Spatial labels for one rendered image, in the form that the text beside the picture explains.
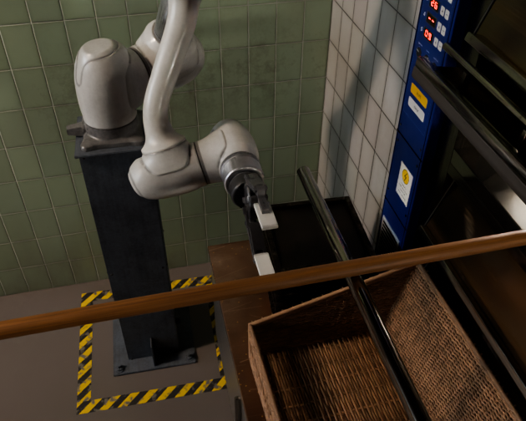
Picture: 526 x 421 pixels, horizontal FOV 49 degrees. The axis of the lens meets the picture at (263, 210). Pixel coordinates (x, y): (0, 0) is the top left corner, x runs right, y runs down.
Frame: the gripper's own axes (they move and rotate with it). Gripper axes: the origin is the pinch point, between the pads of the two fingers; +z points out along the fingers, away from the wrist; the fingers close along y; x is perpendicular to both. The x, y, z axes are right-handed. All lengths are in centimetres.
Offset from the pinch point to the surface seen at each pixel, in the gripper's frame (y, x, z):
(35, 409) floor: 119, 73, -54
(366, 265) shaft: -1.8, -15.7, 9.2
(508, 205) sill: 1, -52, -2
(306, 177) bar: 1.4, -14.1, -21.5
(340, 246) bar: 1.2, -14.1, 0.7
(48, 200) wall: 70, 60, -114
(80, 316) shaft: -1.4, 34.0, 9.1
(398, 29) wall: -12, -51, -61
